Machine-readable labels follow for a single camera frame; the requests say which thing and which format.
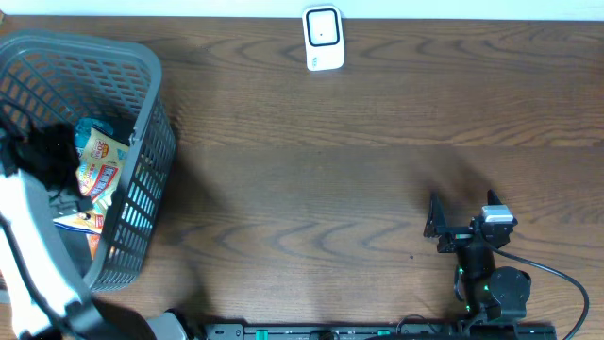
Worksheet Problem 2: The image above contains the blue mouthwash bottle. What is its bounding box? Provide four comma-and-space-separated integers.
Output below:
75, 118, 114, 156

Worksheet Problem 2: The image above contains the large yellow snack bag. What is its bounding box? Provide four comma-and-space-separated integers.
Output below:
54, 130, 129, 234

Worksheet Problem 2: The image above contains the small orange snack packet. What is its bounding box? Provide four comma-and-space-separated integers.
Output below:
86, 233, 101, 259

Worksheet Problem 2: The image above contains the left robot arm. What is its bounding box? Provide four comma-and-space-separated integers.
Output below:
1, 124, 155, 339

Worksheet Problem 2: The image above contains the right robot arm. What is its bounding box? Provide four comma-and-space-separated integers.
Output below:
424, 190, 531, 336

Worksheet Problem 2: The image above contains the white barcode scanner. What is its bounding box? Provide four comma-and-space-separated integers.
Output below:
302, 5, 345, 72

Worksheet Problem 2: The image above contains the grey plastic shopping basket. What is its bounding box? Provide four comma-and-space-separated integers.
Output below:
1, 30, 176, 292

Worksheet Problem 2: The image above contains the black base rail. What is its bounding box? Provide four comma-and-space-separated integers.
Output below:
202, 322, 557, 340

